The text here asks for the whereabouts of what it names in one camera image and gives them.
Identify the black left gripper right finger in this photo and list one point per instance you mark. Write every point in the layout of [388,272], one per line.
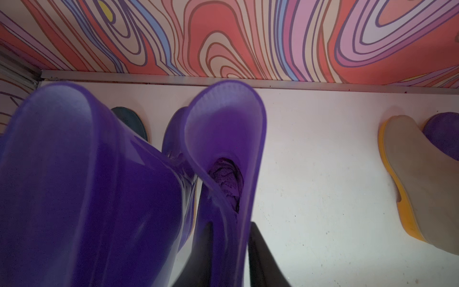
[263,269]

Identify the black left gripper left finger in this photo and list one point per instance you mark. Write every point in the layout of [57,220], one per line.
[198,269]

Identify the purple rain boot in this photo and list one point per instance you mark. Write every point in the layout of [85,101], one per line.
[442,130]
[86,202]
[219,139]

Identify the beige rain boot back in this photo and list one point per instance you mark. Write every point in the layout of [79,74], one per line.
[427,181]

